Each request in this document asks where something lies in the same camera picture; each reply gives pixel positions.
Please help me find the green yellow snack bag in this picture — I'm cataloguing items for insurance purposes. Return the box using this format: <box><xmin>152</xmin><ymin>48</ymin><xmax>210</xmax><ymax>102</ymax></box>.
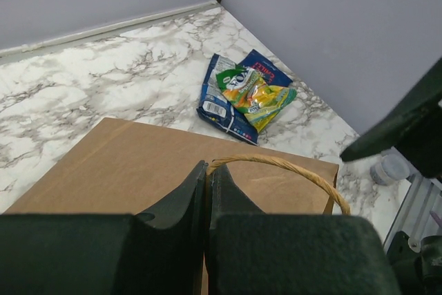
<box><xmin>215</xmin><ymin>66</ymin><xmax>297</xmax><ymax>132</ymax></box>

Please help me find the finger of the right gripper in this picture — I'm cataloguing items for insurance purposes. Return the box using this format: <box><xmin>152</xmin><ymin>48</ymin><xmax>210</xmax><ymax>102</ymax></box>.
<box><xmin>340</xmin><ymin>60</ymin><xmax>441</xmax><ymax>178</ymax></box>

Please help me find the dark blue chilli snack bag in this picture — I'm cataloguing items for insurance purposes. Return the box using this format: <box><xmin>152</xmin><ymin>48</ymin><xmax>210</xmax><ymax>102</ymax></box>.
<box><xmin>239</xmin><ymin>49</ymin><xmax>293</xmax><ymax>87</ymax></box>

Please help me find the brown paper bag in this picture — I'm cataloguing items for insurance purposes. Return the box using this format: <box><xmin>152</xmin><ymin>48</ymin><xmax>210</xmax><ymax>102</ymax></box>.
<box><xmin>3</xmin><ymin>117</ymin><xmax>352</xmax><ymax>295</ymax></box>

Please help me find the blue white snack bag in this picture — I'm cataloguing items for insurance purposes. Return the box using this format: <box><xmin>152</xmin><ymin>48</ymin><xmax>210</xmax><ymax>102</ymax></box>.
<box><xmin>196</xmin><ymin>54</ymin><xmax>258</xmax><ymax>146</ymax></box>

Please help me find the small clear plastic cup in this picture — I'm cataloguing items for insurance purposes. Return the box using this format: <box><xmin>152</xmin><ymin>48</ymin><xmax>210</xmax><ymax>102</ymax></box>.
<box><xmin>369</xmin><ymin>154</ymin><xmax>410</xmax><ymax>186</ymax></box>

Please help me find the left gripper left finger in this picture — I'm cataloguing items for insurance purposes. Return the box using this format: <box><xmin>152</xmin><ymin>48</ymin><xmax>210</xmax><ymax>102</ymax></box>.
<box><xmin>1</xmin><ymin>162</ymin><xmax>207</xmax><ymax>294</ymax></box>

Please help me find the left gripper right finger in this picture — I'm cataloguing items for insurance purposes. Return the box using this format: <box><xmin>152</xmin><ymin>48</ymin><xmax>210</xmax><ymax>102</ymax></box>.
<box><xmin>208</xmin><ymin>166</ymin><xmax>400</xmax><ymax>294</ymax></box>

